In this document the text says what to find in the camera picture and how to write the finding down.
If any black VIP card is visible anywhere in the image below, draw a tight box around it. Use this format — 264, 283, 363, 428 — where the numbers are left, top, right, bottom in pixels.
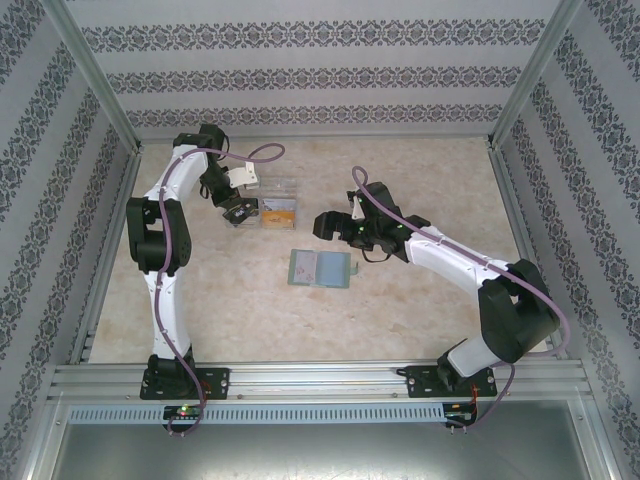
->
224, 199, 260, 227

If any slotted grey cable duct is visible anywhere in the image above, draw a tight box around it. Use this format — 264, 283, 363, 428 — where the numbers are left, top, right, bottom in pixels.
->
67, 403, 447, 425

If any left controller board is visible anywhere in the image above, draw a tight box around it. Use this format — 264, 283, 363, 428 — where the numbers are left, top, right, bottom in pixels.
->
163, 404, 207, 422

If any green card holder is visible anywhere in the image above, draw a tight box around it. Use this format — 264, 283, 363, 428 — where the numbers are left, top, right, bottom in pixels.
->
288, 247, 363, 290

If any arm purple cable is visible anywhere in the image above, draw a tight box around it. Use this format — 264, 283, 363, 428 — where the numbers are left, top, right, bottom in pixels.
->
351, 165, 574, 436
152, 142, 287, 439

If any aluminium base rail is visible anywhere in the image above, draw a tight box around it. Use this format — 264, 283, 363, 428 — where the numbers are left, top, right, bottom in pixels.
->
47, 357, 594, 403

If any aluminium frame post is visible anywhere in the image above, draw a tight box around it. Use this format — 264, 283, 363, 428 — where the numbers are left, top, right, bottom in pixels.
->
47, 0, 145, 154
485, 0, 596, 154

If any pink floral card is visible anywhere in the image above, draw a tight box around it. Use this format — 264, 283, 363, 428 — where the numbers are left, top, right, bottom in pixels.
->
293, 251, 318, 284

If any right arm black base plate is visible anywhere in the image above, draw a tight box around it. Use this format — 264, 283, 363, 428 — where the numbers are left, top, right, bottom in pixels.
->
403, 364, 499, 400

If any aluminium side rail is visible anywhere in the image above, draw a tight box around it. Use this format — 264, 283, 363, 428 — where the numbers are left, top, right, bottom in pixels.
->
68, 147, 146, 365
487, 142, 571, 361

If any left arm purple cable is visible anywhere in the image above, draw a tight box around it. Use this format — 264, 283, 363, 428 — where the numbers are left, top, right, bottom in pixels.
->
152, 142, 287, 439

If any grey metal panel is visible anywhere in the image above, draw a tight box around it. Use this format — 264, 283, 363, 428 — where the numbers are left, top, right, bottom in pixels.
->
47, 422, 599, 480

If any orange and white card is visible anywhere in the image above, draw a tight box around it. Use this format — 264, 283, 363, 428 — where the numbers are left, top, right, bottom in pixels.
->
261, 197, 297, 230

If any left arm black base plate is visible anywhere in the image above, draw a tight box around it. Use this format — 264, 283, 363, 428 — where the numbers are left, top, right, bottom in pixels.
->
141, 367, 232, 401

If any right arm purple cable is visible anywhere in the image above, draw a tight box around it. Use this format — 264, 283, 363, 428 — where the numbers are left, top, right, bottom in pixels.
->
351, 165, 574, 436

